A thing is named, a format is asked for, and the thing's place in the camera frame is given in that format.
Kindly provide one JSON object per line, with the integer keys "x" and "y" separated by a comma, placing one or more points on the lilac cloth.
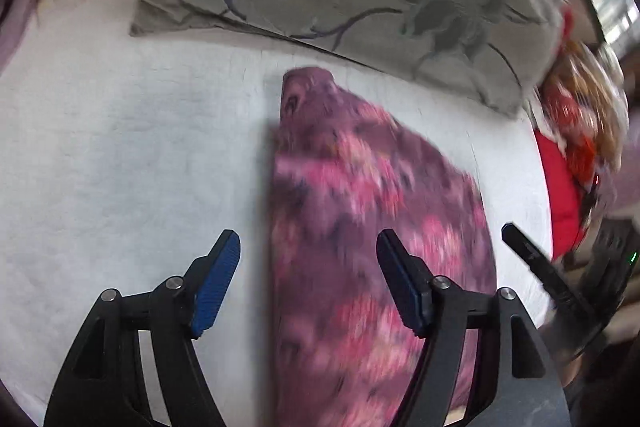
{"x": 17, "y": 22}

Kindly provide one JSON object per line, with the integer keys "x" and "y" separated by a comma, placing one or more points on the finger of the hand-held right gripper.
{"x": 540, "y": 264}

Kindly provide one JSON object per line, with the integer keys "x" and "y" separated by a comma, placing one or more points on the red cloth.
{"x": 557, "y": 187}

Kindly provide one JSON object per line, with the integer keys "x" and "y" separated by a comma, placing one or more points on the plastic bag with orange contents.
{"x": 580, "y": 107}

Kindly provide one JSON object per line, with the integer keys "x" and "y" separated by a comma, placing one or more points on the purple floral garment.
{"x": 360, "y": 207}

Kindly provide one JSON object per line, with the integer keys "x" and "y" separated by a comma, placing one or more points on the white quilted bed cover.
{"x": 125, "y": 132}

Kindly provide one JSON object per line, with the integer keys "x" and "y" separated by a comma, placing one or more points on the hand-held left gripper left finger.
{"x": 216, "y": 289}

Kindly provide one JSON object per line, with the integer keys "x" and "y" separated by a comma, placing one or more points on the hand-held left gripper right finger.
{"x": 400, "y": 277}

